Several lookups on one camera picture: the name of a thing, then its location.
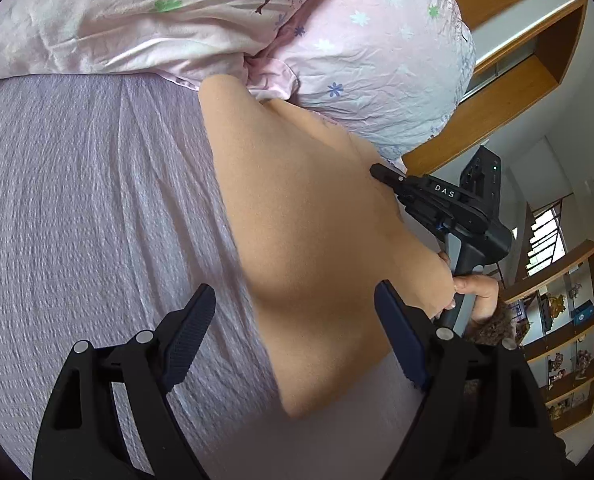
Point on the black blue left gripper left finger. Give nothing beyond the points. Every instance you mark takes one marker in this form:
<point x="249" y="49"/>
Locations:
<point x="108" y="416"/>

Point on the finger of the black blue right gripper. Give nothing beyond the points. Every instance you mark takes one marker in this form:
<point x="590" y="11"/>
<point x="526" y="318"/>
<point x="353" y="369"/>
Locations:
<point x="387" y="176"/>

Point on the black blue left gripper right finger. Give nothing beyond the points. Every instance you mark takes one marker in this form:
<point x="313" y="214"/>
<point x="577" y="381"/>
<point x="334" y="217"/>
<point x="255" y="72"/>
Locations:
<point x="482" y="415"/>

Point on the tan garment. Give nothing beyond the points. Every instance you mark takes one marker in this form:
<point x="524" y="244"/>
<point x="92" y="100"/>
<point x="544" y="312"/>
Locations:
<point x="315" y="233"/>

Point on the person's right hand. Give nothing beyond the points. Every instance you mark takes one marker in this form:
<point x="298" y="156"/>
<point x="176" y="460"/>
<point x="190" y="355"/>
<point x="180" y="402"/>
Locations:
<point x="472" y="294"/>

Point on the staircase railing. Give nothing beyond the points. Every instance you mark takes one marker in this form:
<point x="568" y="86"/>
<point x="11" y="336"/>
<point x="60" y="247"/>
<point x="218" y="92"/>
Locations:
<point x="542" y="241"/>

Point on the pink floral pillow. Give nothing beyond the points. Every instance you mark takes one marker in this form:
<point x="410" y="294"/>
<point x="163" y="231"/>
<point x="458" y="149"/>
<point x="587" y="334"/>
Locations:
<point x="391" y="71"/>

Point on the wooden display bookshelf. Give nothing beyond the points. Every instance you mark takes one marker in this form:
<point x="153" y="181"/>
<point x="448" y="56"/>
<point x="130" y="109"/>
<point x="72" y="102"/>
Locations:
<point x="555" y="313"/>

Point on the wooden headboard shelf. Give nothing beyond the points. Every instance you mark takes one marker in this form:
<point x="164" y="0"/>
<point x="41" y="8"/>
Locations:
<point x="501" y="29"/>

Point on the lavender bed sheet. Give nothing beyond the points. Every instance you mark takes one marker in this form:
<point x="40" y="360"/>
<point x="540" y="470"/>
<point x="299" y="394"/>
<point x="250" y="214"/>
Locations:
<point x="110" y="217"/>

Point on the white floral pillow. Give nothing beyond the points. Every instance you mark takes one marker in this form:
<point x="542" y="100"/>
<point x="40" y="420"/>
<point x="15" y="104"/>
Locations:
<point x="184" y="41"/>

